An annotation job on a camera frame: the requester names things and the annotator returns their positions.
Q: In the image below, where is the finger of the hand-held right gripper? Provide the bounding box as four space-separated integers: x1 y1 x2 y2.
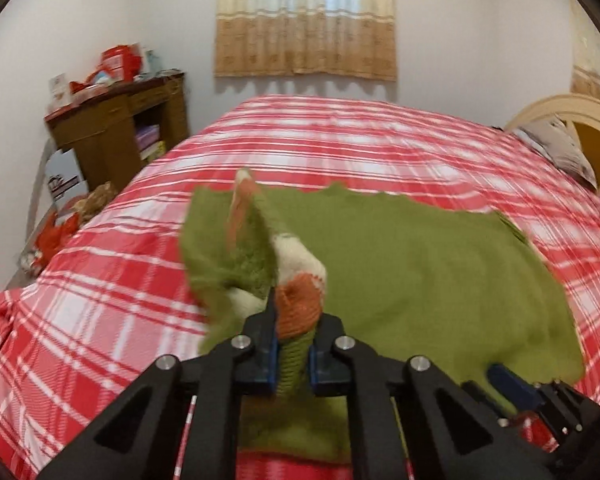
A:
462 364 543 419

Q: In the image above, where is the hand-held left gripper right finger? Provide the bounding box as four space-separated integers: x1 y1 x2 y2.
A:
307 312 556 480

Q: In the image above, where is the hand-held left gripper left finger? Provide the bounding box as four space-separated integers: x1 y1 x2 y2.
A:
37 300 281 480

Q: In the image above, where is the green orange striped knit sweater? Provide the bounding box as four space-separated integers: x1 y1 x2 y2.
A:
179 167 586 463

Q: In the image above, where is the bed with red plaid sheet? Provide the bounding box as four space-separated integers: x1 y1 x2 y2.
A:
0 94 600 480

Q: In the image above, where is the grey patterned pillow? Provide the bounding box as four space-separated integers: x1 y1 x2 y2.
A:
511 115 598 192

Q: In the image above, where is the brown floral cloth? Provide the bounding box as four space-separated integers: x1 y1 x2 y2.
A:
72 182 118 223

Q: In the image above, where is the red plastic bag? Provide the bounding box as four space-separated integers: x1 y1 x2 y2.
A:
22 210 81 273

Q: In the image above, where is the stack of boxes in cabinet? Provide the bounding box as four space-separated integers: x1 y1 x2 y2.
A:
135 124 167 161

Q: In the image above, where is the cream arched headboard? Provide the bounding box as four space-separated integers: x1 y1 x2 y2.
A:
504 93 600 188

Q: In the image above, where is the white printed cardboard box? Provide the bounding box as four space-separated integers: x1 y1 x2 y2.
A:
45 150 88 206

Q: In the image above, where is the white leaning bar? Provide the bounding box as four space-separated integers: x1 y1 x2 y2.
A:
27 140 56 246

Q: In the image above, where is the brown wooden desk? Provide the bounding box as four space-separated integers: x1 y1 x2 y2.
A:
43 72 190 193

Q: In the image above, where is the long beige floral curtain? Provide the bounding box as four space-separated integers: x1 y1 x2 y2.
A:
570 0 600 106

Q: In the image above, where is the pile of red gift boxes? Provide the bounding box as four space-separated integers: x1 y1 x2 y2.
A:
69 71 116 106

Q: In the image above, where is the beige patterned window curtain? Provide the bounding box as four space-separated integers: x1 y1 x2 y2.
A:
214 0 398 82

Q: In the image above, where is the red gift bag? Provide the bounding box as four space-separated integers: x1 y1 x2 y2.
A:
100 45 145 81

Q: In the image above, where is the white greeting card box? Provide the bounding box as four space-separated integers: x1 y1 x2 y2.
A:
48 74 71 111

